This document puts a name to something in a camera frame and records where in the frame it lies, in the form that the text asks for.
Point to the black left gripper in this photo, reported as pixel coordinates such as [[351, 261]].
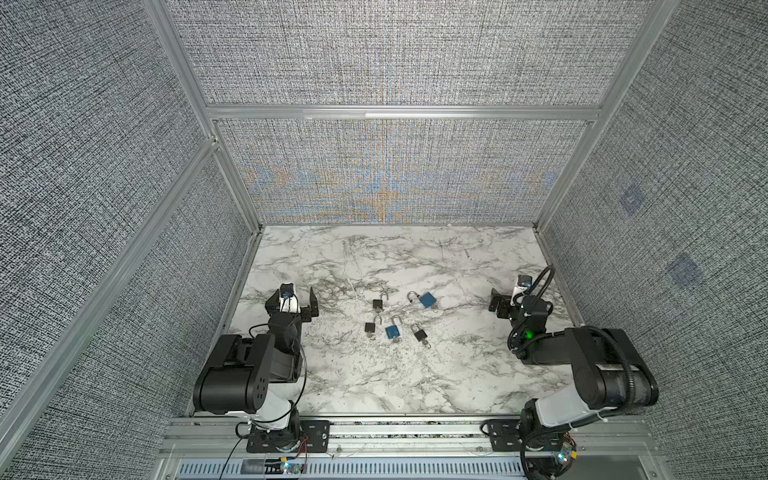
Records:
[[273, 303]]

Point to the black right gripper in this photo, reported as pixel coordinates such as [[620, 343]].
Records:
[[501, 303]]

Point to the blue padlock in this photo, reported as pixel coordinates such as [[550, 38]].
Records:
[[427, 300], [392, 331]]

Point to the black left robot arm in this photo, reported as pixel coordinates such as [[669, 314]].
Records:
[[240, 370]]

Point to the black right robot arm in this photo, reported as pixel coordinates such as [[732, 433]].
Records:
[[609, 377]]

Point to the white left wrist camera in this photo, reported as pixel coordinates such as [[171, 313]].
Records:
[[290, 302]]

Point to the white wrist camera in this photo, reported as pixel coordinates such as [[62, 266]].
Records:
[[521, 289], [290, 302]]

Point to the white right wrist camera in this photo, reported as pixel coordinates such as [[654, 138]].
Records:
[[521, 289]]

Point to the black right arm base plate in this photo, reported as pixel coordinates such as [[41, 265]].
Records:
[[504, 436]]

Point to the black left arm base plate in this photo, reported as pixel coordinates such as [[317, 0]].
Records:
[[310, 435]]

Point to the aluminium front frame rail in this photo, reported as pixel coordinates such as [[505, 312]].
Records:
[[400, 447]]

